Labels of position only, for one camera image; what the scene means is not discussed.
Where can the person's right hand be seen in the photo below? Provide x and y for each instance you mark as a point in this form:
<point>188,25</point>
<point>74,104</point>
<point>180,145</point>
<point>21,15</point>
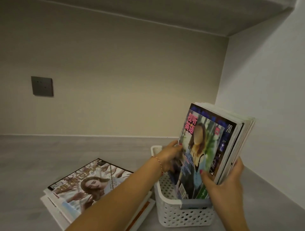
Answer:
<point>226,190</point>

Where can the person's left hand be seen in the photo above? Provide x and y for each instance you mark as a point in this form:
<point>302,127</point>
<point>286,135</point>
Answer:
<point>166,157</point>

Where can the magazine with blue bordered cover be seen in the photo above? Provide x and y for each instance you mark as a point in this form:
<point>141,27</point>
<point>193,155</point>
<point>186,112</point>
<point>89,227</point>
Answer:
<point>205,142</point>

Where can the grey-blue magazine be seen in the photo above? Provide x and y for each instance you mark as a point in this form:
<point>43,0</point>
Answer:
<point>195,204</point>

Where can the magazine with pale portrait cover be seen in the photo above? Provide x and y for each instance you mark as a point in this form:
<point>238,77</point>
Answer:
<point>83,185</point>

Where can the person's right forearm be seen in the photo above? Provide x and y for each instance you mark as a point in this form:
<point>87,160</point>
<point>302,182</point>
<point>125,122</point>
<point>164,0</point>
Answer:
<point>230,220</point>

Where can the person's left fingers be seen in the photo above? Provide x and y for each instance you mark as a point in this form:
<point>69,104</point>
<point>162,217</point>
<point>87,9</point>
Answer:
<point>175,148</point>

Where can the person's left forearm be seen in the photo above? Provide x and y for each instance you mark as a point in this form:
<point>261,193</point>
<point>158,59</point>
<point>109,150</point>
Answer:
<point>114,197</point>

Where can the grey wall socket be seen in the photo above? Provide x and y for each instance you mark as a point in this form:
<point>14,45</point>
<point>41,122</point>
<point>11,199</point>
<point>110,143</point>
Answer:
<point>42,86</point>

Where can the bundle of white-edged magazines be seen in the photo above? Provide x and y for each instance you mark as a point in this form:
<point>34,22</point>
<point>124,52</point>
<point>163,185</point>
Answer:
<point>240,138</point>

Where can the white perforated plastic basket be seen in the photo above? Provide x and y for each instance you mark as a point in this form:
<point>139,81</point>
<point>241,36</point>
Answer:
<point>171,214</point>

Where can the person's right thumb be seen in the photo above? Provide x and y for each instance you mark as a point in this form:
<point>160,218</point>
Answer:
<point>206,179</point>

